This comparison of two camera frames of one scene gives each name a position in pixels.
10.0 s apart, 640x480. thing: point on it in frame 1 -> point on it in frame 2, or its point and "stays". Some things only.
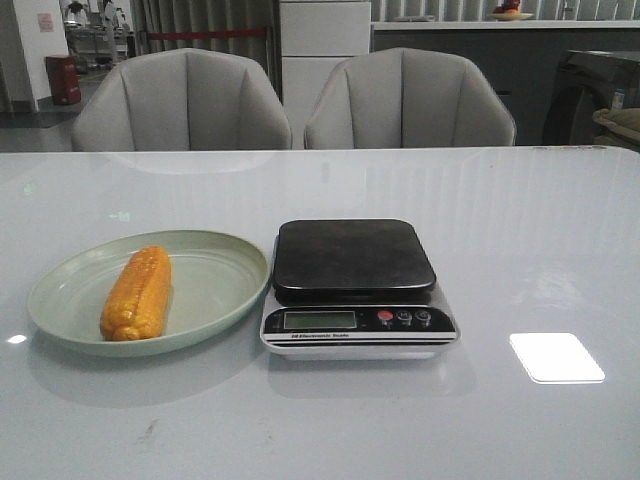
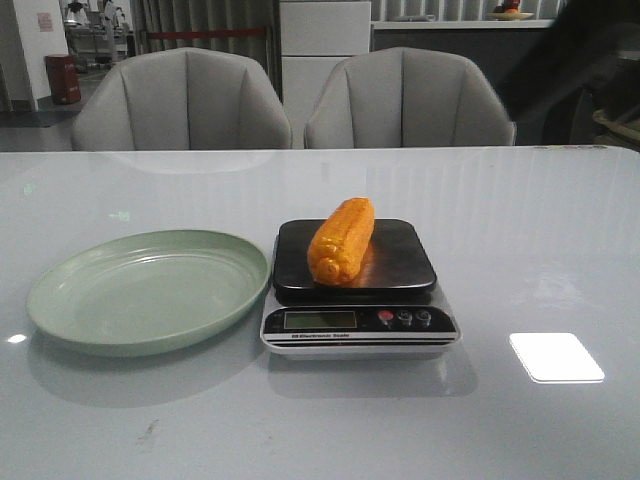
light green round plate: [215, 280] stays
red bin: [64, 78] stays
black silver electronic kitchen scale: [355, 289] stays
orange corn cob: [137, 306] -> [339, 246]
